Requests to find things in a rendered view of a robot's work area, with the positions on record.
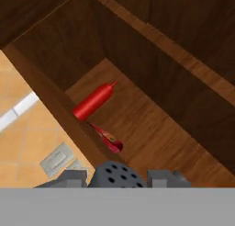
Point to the dark grey shaker with holes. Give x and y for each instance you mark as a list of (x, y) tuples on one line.
[(117, 175)]

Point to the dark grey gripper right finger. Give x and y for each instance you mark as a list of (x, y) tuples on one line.
[(165, 179)]

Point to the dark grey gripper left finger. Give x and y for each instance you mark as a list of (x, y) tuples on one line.
[(71, 178)]

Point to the grey wall outlet plate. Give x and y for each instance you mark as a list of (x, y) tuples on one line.
[(58, 160)]

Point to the red condiment bottle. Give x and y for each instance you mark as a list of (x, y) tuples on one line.
[(93, 101)]

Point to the red snack bag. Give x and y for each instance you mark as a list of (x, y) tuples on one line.
[(109, 139)]

